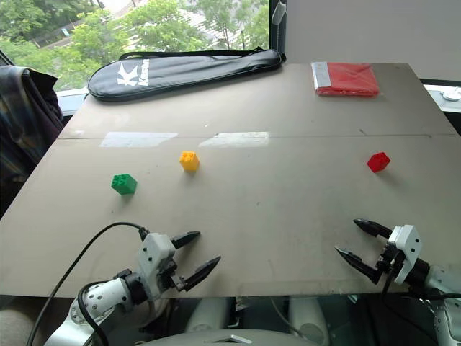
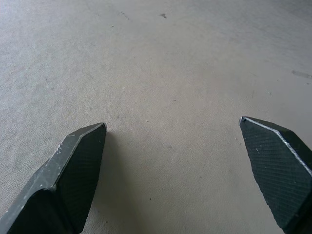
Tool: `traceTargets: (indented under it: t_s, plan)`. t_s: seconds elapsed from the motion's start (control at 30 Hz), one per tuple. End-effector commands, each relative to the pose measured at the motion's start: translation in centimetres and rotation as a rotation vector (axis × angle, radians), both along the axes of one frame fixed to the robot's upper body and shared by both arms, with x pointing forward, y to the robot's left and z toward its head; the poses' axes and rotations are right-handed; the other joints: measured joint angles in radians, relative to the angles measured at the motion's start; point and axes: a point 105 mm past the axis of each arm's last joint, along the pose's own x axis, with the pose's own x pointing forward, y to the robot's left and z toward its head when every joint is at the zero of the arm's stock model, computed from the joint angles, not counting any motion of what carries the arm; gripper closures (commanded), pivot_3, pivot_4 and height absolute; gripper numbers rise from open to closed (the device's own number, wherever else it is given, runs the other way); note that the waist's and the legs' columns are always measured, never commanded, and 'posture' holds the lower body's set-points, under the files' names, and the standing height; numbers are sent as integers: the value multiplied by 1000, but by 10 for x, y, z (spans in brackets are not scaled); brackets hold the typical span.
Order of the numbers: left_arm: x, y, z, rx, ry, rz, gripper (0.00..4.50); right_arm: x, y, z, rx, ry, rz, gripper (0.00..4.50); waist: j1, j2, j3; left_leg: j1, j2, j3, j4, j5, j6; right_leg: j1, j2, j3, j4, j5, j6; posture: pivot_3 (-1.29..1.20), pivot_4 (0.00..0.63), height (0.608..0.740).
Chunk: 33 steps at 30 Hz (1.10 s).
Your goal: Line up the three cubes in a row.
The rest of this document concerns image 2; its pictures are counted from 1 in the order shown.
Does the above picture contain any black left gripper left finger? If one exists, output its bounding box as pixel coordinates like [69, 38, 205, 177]
[0, 122, 107, 234]

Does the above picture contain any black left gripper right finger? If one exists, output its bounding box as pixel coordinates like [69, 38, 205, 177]
[238, 116, 312, 234]

